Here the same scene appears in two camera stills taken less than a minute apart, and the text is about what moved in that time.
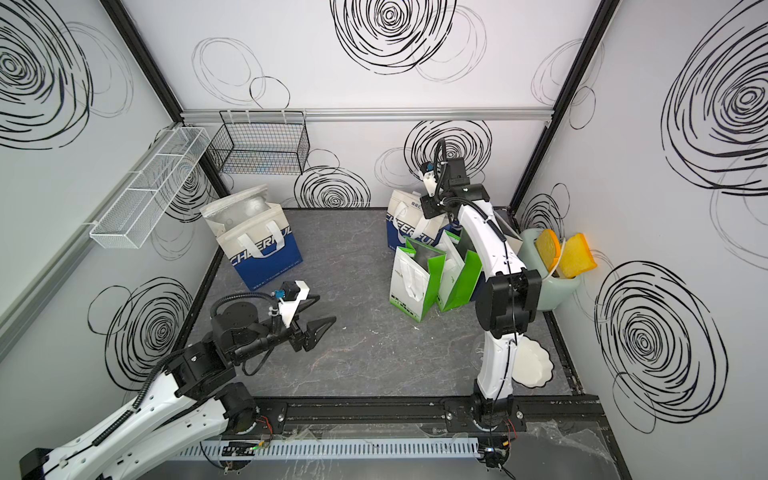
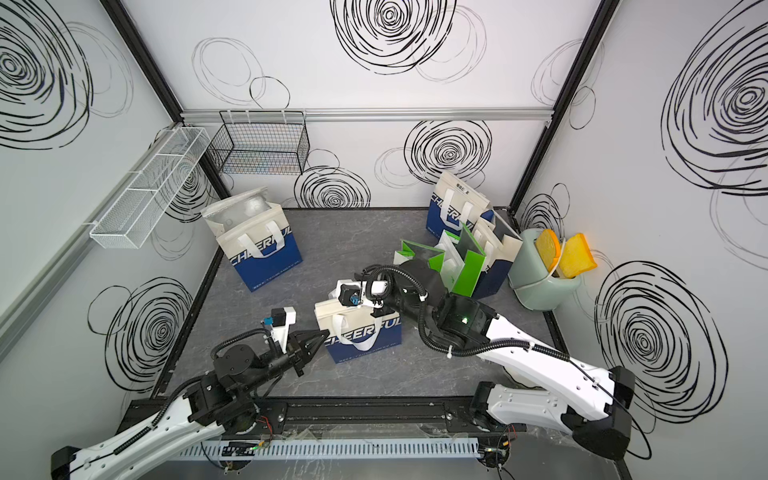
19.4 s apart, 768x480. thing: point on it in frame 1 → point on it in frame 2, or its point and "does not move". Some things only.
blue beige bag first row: (255, 234) does not move
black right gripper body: (430, 207) → (395, 300)
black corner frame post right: (601, 20) does not move
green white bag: (460, 272) does not move
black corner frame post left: (137, 44) does not move
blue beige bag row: (406, 217) → (352, 331)
